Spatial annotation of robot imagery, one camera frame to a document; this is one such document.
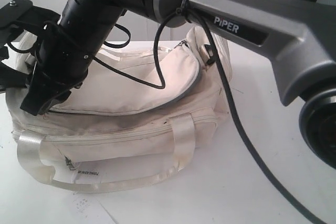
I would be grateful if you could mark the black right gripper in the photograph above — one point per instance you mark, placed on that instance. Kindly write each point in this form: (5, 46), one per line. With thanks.
(65, 54)

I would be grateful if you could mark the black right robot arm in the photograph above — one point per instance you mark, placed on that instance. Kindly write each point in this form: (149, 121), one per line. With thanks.
(296, 36)

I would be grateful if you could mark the white paper hang tag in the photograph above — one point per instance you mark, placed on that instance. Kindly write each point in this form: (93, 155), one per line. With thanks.
(81, 173)

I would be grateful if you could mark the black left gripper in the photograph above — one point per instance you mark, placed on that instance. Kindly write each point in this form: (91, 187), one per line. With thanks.
(11, 78)

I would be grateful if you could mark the small white price tag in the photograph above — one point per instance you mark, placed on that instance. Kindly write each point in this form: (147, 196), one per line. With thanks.
(83, 206)

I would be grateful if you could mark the cream fabric duffel bag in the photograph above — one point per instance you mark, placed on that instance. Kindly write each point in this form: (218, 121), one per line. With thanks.
(112, 117)

